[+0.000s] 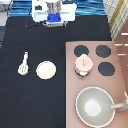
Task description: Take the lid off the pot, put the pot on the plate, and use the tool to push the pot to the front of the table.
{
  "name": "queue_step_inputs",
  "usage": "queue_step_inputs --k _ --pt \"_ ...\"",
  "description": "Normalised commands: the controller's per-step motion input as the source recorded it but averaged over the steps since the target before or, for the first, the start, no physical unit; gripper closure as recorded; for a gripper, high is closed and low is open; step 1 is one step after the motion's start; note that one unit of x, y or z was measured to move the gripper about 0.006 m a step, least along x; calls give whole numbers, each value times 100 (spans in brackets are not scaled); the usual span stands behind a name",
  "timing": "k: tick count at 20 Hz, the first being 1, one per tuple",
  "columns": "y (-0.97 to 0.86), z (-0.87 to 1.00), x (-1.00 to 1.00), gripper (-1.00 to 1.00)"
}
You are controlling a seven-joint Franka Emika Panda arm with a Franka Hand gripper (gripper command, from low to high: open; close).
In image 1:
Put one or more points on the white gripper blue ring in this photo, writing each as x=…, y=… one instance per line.
x=54, y=20

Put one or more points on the cream round plate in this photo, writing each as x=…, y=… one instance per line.
x=46, y=70

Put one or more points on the pink pot lid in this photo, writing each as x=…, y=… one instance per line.
x=83, y=63

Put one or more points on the cream slotted spatula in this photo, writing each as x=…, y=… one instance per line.
x=23, y=67

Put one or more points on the cream pot with pink food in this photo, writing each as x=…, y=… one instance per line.
x=82, y=73

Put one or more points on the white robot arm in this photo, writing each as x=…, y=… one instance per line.
x=53, y=13

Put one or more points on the black burner back right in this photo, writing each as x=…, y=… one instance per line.
x=103, y=51

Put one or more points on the black burner front right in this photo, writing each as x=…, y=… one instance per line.
x=106, y=69

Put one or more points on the pink stove board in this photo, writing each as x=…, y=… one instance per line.
x=114, y=84

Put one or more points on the grey frying pan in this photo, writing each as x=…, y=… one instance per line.
x=96, y=108

